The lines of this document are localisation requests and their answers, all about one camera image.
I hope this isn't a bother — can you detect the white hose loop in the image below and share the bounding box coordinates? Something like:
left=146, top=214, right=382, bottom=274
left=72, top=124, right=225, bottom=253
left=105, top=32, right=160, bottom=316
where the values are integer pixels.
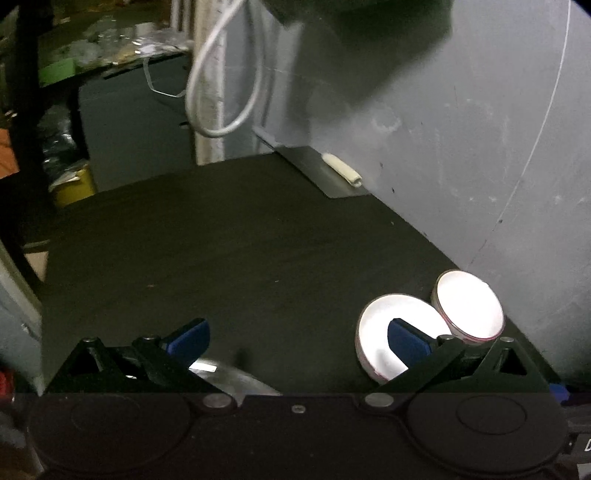
left=184, top=0, right=264, bottom=139

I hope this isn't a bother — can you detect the white thin cable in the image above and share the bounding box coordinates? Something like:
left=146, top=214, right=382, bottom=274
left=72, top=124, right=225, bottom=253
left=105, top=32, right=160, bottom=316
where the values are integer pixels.
left=142, top=55, right=188, bottom=99

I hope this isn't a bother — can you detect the cleaver knife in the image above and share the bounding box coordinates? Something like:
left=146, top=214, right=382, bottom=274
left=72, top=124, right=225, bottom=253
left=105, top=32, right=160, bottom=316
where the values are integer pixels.
left=252, top=126, right=370, bottom=199

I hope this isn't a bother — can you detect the yellow jerry can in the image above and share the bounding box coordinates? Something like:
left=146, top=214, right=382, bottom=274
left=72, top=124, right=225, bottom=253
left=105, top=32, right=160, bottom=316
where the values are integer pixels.
left=49, top=162, right=97, bottom=208

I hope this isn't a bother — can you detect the dark cabinet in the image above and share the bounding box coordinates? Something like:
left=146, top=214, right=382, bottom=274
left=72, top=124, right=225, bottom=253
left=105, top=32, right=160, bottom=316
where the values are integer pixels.
left=79, top=55, right=194, bottom=192

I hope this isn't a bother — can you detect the large steel basin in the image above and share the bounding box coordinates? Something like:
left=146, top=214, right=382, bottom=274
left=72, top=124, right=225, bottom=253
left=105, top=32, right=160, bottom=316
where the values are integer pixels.
left=189, top=359, right=281, bottom=399

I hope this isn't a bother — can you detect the white roll on cleaver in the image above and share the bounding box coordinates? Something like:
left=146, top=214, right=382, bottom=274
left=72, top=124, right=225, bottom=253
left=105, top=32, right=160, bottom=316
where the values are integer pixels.
left=322, top=153, right=363, bottom=188

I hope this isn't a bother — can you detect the white ceramic bowl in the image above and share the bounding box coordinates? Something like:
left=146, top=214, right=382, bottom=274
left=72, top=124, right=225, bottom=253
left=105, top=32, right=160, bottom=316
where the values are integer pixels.
left=355, top=294, right=451, bottom=384
left=431, top=270, right=505, bottom=344

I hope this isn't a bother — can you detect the green box on shelf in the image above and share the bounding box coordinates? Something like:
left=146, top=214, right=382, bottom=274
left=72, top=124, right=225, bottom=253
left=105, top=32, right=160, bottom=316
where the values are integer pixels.
left=39, top=58, right=76, bottom=85

